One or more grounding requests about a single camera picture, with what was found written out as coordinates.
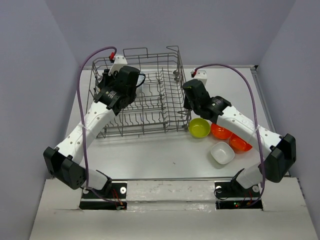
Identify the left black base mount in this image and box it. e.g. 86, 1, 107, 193
79, 181, 128, 211

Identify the green plastic bowl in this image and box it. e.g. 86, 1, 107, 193
188, 118, 211, 139

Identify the orange square plastic bowl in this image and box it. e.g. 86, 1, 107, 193
228, 133, 253, 153

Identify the grey wire dish rack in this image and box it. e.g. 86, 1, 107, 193
97, 45, 191, 138

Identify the white round bowl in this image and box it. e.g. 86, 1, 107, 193
136, 72, 146, 93

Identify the white square bowl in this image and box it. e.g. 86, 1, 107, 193
210, 141, 235, 165

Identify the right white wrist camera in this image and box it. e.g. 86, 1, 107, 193
190, 69, 208, 86

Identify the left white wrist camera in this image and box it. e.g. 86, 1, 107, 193
108, 52, 128, 76

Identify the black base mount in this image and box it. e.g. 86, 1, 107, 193
213, 181, 263, 210
79, 181, 128, 211

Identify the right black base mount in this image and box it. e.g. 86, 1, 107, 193
213, 181, 263, 210

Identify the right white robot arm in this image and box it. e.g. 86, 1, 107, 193
182, 79, 297, 196

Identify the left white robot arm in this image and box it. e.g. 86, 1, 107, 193
43, 65, 141, 198

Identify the orange round plastic bowl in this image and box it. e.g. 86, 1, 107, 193
210, 123, 233, 140

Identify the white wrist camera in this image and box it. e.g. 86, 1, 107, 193
190, 69, 208, 86
108, 52, 128, 76

